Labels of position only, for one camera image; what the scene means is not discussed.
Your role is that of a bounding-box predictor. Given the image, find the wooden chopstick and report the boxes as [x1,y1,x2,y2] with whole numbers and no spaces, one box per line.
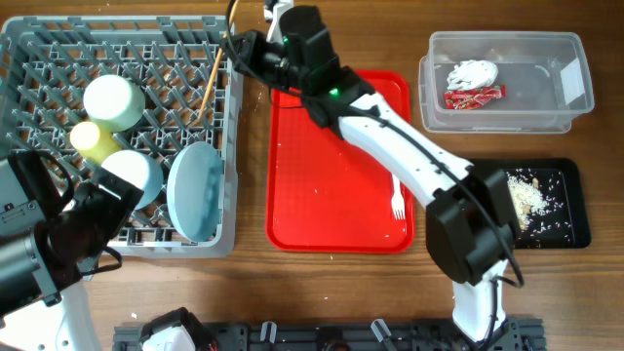
[198,0,239,117]

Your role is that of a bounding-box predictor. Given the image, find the small blue bowl with crumbs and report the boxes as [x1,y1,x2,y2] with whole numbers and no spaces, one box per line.
[101,150,164,210]

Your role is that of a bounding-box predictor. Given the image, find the yellow plastic cup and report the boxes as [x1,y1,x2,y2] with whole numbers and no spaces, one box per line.
[69,122,122,165]

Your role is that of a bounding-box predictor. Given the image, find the large light blue plate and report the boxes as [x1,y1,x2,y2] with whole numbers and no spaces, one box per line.
[167,141,223,242]

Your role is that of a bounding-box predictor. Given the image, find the white napkin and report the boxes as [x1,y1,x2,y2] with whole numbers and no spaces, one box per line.
[447,59,498,91]

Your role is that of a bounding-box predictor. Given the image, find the white plastic fork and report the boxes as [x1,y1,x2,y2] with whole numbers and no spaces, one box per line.
[391,175,406,220]

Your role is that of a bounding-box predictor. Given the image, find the red snack wrapper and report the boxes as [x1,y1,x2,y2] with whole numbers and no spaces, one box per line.
[444,85,507,110]

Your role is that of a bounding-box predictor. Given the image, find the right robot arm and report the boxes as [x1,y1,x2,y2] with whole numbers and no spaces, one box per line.
[220,6,525,350]

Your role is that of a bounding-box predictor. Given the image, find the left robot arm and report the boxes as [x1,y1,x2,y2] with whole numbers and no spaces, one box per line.
[1,151,142,350]

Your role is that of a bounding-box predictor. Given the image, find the grey dishwasher rack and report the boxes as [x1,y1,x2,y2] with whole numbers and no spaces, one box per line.
[1,16,243,258]

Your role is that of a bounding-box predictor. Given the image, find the spilled rice food waste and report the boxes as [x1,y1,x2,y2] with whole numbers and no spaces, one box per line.
[506,168,571,238]

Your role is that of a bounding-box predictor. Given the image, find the red plastic tray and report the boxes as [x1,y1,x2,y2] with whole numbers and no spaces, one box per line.
[265,92,416,254]

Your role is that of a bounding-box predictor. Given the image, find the clear plastic bin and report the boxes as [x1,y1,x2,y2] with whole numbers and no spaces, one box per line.
[418,31,595,134]

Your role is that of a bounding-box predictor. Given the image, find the black plastic tray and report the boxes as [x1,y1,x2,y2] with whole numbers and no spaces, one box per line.
[473,158,591,249]

